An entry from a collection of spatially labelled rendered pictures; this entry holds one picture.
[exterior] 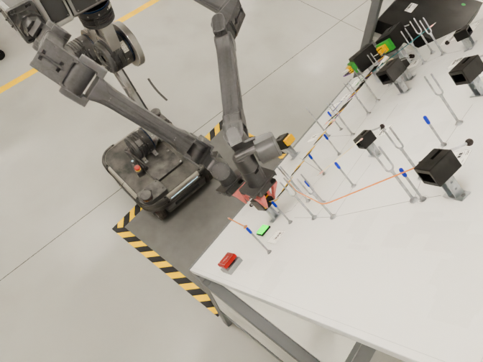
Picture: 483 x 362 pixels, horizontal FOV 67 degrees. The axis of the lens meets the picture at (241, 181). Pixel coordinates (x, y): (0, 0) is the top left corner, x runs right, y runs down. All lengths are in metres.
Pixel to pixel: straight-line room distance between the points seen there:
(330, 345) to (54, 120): 2.73
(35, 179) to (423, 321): 2.79
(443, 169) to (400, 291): 0.22
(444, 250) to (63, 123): 3.00
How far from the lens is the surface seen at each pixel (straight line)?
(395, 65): 1.31
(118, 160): 2.53
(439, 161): 0.72
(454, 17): 1.93
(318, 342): 1.36
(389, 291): 0.68
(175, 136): 1.07
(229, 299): 1.39
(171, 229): 2.43
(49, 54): 1.01
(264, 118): 2.86
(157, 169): 2.38
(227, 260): 1.09
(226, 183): 1.16
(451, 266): 0.66
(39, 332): 2.54
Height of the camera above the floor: 2.14
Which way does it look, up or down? 58 degrees down
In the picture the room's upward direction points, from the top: 8 degrees counter-clockwise
